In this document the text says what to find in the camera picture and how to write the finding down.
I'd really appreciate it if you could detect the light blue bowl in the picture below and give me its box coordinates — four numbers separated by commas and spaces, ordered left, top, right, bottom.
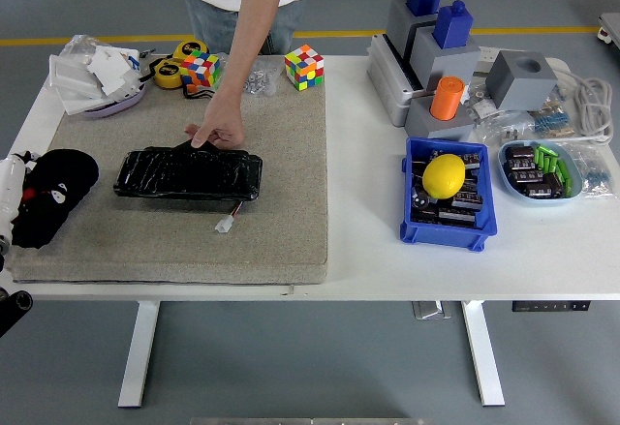
497, 139, 584, 207

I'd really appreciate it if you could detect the white switch plate frame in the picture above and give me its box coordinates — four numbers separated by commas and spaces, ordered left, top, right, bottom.
47, 53, 106, 102

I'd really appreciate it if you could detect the white connector plug with wires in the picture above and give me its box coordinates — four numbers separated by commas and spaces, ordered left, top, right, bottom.
214, 200, 245, 236

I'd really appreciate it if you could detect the grey block with socket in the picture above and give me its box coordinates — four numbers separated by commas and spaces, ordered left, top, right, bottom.
404, 97, 476, 143
386, 0, 440, 58
410, 25, 481, 90

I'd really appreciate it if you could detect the white table leg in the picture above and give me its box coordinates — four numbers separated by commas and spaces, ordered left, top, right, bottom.
461, 300, 507, 408
117, 300, 161, 409

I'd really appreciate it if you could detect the crumpled clear plastic bag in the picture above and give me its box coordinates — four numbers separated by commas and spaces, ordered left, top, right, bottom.
57, 34, 125, 61

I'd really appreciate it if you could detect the grey box under table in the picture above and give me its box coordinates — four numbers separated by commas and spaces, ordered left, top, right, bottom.
412, 301, 452, 320

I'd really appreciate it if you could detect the black rag with red patch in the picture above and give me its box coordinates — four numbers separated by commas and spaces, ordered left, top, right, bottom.
10, 148, 101, 251

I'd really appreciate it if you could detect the grey-brown mat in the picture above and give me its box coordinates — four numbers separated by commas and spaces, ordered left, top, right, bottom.
2, 54, 329, 286

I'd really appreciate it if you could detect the orange cylinder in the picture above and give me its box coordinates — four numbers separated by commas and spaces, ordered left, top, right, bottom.
429, 76, 466, 122

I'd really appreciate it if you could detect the clear bag of metal nuts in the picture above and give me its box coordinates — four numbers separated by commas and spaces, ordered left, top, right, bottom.
241, 59, 282, 98

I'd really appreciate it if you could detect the clear bag of white parts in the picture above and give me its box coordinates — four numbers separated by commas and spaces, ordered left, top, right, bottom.
462, 83, 500, 121

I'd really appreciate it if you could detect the colourful puzzle cube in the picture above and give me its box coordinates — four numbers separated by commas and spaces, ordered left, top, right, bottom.
283, 44, 326, 92
179, 49, 223, 90

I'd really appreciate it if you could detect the white power cable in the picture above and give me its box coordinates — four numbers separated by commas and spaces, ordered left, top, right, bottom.
551, 64, 615, 144

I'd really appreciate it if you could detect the grey cube with round hole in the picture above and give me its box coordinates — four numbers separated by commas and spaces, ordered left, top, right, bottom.
485, 49, 560, 112

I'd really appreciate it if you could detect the black table control panel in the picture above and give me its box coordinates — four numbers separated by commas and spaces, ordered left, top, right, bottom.
511, 301, 593, 313

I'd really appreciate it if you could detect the white cart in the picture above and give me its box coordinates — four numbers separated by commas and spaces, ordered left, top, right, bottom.
596, 12, 620, 51

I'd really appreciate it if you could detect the white plastic cover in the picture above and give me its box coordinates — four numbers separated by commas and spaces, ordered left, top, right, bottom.
86, 46, 141, 97

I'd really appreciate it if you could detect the clear bag of small parts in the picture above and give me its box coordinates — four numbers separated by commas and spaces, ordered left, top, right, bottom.
472, 109, 537, 148

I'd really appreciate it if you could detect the clear bag of blue resistors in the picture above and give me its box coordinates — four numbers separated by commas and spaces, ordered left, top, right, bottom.
530, 100, 577, 138
564, 146, 619, 198

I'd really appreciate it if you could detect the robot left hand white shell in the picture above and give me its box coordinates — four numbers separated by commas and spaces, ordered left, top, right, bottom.
0, 151, 43, 238

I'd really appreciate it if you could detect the yellow lemon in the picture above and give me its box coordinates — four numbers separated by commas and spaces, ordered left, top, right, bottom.
421, 153, 467, 200

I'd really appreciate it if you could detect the purple tray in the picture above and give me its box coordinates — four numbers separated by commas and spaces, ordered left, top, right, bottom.
81, 83, 146, 120

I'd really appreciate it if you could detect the person's left hand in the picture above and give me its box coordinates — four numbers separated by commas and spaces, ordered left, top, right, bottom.
183, 93, 246, 150

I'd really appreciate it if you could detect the yellow tape measure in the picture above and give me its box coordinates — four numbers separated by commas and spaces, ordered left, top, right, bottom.
153, 58, 184, 90
172, 39, 210, 64

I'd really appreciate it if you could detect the grey electrical enclosure box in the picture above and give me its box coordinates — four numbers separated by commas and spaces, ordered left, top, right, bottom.
366, 33, 425, 129

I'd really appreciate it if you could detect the white flat plastic box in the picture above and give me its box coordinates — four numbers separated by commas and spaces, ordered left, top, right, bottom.
60, 89, 115, 117

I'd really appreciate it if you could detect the blue plastic bin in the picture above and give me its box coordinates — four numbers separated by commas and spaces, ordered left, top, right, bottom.
399, 137, 499, 253

